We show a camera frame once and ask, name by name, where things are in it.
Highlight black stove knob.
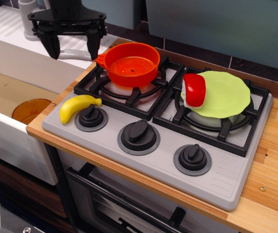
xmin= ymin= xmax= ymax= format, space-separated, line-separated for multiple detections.
xmin=75 ymin=104 xmax=108 ymax=132
xmin=173 ymin=144 xmax=212 ymax=177
xmin=117 ymin=119 xmax=161 ymax=156

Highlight black right burner grate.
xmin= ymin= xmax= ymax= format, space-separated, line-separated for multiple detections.
xmin=153 ymin=67 xmax=271 ymax=157

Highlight green toy plate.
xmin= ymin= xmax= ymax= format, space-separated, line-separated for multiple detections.
xmin=189 ymin=71 xmax=251 ymax=118

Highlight black burner grate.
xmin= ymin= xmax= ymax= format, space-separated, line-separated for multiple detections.
xmin=74 ymin=56 xmax=185 ymax=120
xmin=153 ymin=67 xmax=271 ymax=157

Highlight orange toy pot grey handle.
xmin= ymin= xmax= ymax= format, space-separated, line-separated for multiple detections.
xmin=59 ymin=42 xmax=161 ymax=88

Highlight black middle stove knob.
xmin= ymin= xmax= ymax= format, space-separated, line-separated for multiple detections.
xmin=117 ymin=119 xmax=161 ymax=156

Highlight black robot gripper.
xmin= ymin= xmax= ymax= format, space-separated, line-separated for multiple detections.
xmin=28 ymin=0 xmax=107 ymax=61

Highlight black right stove knob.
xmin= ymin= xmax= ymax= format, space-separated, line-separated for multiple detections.
xmin=173 ymin=144 xmax=212 ymax=177

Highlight grey toy stove top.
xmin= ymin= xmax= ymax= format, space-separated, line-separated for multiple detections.
xmin=41 ymin=58 xmax=274 ymax=211

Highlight yellow toy banana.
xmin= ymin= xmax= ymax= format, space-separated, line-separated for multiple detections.
xmin=59 ymin=95 xmax=102 ymax=124

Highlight black left stove knob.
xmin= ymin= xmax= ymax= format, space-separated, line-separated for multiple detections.
xmin=75 ymin=104 xmax=108 ymax=132

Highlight red white toy sushi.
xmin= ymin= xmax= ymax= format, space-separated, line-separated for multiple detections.
xmin=181 ymin=73 xmax=206 ymax=109

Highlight white toy sink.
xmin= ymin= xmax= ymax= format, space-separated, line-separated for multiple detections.
xmin=0 ymin=5 xmax=119 ymax=186

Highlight toy oven door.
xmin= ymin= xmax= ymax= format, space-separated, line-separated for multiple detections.
xmin=65 ymin=162 xmax=190 ymax=233

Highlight black left burner grate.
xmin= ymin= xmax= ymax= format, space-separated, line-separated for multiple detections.
xmin=74 ymin=56 xmax=185 ymax=120

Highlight grey toy faucet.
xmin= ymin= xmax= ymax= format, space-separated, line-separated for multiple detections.
xmin=18 ymin=0 xmax=50 ymax=41

